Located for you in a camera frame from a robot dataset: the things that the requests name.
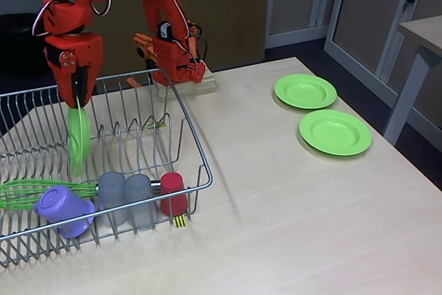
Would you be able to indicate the green plastic plate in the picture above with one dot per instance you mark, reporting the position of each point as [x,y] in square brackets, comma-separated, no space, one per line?
[336,132]
[77,139]
[305,91]

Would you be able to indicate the translucent grey plastic cup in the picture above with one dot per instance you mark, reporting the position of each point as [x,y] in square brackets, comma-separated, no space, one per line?
[141,201]
[112,195]

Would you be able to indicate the purple plastic mug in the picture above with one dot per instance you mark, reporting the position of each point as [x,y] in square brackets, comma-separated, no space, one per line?
[65,208]

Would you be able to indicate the red plastic cup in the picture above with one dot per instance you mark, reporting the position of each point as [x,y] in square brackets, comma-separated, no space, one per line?
[172,193]

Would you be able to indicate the orange-red robot arm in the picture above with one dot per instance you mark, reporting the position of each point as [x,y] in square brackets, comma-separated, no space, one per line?
[152,5]

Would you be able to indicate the light orange table clamp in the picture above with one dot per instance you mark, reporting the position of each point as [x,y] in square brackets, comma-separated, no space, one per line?
[141,41]

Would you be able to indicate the black waste bin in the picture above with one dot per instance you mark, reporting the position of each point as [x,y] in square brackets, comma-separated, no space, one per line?
[17,49]

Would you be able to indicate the small yellow tape marker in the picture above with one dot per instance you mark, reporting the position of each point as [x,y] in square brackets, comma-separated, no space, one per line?
[157,124]

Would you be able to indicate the wooden base block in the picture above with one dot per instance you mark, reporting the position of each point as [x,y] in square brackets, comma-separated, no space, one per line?
[203,84]

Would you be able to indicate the yellow black striped tape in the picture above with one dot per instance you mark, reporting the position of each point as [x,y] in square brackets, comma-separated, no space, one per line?
[180,221]

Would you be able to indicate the grey sliding door cabinet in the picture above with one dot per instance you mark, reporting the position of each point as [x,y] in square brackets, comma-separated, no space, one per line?
[373,15]

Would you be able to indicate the black cabinet lock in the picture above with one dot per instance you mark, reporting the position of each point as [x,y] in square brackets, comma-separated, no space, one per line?
[410,0]

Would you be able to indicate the beige desk with grey leg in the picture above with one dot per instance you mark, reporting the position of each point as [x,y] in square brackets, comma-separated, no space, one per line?
[424,32]

